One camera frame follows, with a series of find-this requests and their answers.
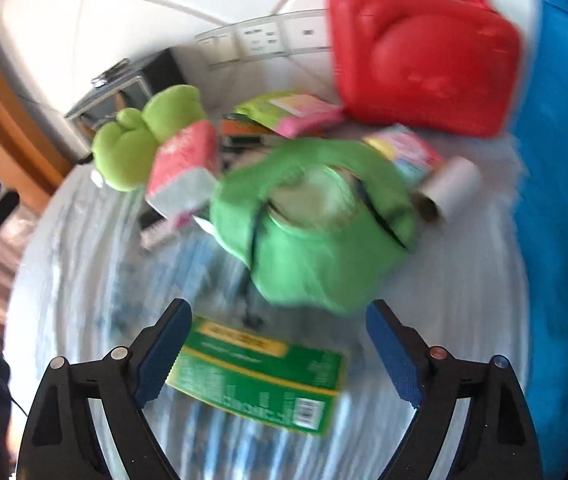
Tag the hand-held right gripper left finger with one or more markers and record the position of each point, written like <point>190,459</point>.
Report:
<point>159,355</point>

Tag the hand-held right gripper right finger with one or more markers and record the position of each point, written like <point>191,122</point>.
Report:
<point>398,355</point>

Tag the pink colourful packet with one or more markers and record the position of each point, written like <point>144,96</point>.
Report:
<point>403,147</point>

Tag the green pink wet wipes pack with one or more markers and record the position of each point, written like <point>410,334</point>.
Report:
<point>284,110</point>

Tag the pink striped cloth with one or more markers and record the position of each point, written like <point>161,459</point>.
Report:
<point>14,260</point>

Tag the green box yellow label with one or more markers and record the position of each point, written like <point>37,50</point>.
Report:
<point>254,375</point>

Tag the green cap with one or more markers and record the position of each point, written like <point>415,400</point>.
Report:
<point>314,270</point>

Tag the green plush toy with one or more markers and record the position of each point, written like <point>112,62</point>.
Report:
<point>124,145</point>

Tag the cardboard tube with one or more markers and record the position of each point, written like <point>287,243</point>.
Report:
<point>451,185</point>

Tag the pink tissue pack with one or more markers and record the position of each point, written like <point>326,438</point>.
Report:
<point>184,160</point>

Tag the blue plastic chair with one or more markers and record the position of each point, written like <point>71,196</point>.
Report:
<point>558,210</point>

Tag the black box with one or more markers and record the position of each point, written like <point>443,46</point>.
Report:
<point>164,70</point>

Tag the green orange box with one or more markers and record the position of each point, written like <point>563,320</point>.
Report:
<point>239,132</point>

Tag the red handbag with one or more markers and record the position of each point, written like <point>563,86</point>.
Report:
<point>413,60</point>

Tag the wooden door frame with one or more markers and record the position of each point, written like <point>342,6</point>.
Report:
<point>4,125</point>

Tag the white wall switch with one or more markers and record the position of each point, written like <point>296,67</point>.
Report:
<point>216,47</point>

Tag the white wall socket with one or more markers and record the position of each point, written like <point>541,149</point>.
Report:
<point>259,35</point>

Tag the white round-hole wall outlet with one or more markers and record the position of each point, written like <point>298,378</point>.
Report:
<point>309,30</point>

